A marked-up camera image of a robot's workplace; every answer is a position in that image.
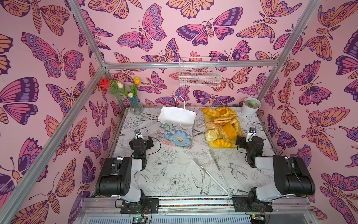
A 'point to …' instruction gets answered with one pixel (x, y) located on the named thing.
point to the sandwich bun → (218, 121)
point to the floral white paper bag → (176, 124)
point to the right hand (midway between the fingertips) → (243, 135)
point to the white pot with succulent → (251, 106)
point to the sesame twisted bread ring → (219, 131)
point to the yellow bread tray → (210, 135)
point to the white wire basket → (199, 72)
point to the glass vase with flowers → (118, 89)
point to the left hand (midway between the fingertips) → (143, 136)
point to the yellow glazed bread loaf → (221, 143)
